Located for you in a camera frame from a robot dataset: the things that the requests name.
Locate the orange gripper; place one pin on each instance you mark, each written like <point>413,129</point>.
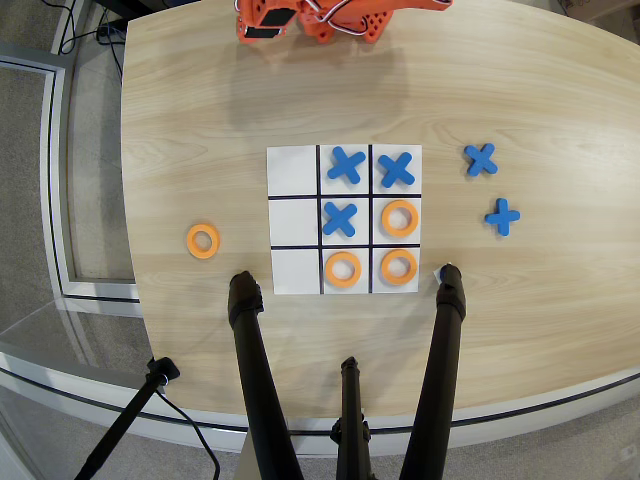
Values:
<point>261,33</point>

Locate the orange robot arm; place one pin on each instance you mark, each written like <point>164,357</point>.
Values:
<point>375,25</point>

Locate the cardboard box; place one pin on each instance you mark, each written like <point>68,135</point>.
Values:
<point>600,5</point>

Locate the white tic-tac-toe board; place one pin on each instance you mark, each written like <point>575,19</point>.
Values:
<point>292,172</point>

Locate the blue foam cross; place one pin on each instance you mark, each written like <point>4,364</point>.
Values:
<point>502,217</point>
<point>481,160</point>
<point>346,165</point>
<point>340,218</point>
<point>396,170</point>

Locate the black tripod leg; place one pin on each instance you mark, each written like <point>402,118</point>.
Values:
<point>445,350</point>
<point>250,350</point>
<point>352,425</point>

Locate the thin black stand pole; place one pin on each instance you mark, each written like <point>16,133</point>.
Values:
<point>125,415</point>

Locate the grey metal floor frame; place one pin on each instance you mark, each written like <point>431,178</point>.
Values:
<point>50,150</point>

